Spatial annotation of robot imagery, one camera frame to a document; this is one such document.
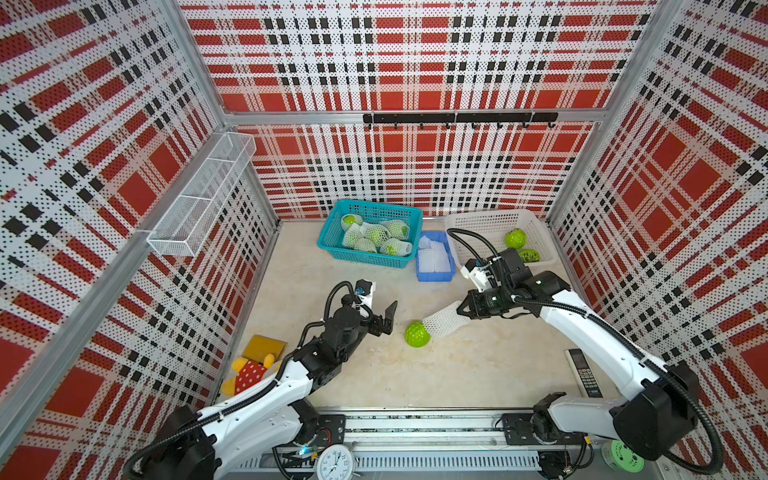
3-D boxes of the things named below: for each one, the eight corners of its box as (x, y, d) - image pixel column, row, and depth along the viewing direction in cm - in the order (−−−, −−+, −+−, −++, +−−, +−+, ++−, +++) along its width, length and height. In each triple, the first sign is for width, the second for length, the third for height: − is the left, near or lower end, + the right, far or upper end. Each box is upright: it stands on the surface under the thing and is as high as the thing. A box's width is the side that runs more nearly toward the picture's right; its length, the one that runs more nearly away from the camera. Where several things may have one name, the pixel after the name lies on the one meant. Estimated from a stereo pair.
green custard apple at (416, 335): (413, 353, 89) (413, 343, 83) (403, 337, 92) (403, 327, 86) (428, 344, 91) (430, 334, 85) (418, 329, 94) (419, 318, 88)
